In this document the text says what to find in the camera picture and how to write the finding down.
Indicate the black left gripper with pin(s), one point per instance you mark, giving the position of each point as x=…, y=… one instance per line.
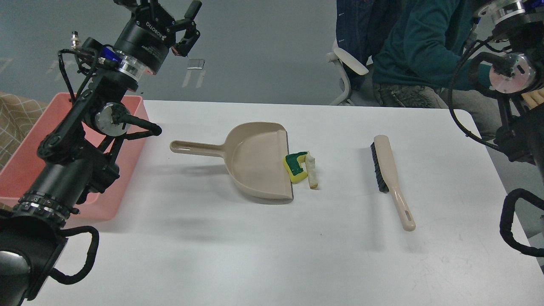
x=151, y=32

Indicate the beige plastic dustpan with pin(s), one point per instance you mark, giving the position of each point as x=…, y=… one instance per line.
x=253, y=153

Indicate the yellow green sponge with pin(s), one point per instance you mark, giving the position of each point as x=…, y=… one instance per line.
x=293, y=165

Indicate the beige hand brush black bristles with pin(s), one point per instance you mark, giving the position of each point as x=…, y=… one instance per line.
x=387, y=179

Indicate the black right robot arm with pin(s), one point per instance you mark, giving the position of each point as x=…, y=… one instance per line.
x=508, y=67

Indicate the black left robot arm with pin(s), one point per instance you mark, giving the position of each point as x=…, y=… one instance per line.
x=80, y=153

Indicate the pink plastic bin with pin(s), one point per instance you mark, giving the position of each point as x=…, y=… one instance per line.
x=24, y=167

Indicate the white office chair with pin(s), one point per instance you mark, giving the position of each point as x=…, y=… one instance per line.
x=344, y=61

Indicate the beige checkered cloth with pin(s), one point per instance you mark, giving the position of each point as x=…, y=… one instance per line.
x=18, y=115

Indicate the person in teal jacket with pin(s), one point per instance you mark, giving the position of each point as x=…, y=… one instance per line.
x=415, y=46

